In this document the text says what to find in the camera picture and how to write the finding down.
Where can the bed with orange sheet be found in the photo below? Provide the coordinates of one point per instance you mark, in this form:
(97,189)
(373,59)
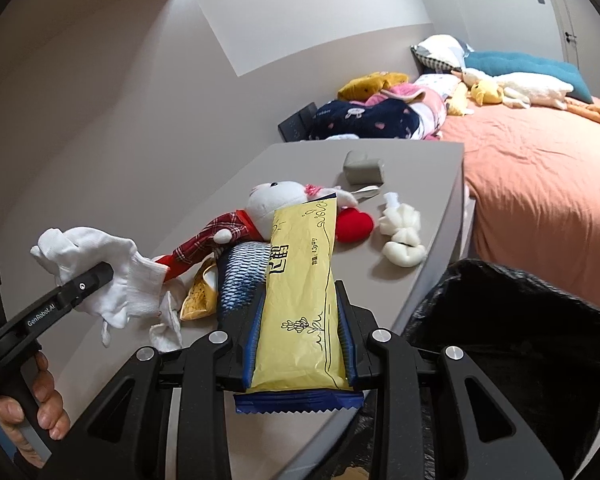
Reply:
(535,175)

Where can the black lined trash bin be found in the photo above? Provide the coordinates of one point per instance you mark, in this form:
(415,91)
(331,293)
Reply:
(539,345)

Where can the white goose plush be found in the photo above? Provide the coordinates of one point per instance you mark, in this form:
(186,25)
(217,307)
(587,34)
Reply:
(524,90)

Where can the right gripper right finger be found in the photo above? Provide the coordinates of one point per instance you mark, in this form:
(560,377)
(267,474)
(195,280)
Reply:
(477,432)

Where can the grey small box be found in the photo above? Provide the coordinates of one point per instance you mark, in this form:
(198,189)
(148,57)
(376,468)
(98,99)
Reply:
(359,168)

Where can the navy patterned blanket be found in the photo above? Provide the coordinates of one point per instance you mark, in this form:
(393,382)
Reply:
(389,119)

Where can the mustard yellow plush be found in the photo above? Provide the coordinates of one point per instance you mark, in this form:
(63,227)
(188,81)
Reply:
(362,88)

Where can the left hand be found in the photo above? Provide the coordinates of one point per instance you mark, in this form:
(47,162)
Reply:
(51,413)

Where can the teal long pillow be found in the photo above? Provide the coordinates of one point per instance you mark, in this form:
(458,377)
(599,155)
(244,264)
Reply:
(496,63)

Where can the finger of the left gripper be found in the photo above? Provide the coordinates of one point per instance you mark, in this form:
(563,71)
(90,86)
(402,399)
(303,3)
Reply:
(65,294)

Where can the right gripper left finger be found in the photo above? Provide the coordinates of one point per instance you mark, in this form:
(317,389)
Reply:
(122,434)

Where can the yellow chip bag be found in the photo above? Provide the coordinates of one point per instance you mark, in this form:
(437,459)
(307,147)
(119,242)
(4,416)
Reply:
(202,297)

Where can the black wall socket panel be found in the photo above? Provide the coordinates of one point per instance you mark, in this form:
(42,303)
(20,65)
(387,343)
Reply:
(297,127)

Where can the white cloth glove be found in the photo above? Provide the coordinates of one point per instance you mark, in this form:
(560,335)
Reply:
(129,283)

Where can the grey bedroom door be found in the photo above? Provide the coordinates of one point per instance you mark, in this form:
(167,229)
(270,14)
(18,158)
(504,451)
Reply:
(581,30)

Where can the yellow duck plush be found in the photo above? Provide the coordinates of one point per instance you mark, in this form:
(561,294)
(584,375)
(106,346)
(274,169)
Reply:
(486,92)

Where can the red heart plush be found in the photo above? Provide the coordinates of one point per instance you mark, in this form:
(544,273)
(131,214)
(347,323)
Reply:
(353,226)

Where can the yellow snack wrapper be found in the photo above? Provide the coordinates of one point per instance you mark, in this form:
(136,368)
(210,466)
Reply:
(299,346)

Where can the white bunny plush doll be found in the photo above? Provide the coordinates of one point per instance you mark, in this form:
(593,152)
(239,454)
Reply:
(253,223)

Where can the white knotted cloth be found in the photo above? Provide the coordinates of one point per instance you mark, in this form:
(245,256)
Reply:
(400,223)

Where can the checkered patchwork pillow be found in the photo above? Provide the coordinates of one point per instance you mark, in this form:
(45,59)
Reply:
(442,53)

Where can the pink striped blanket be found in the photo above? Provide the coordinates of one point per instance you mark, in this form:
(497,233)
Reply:
(434,97)

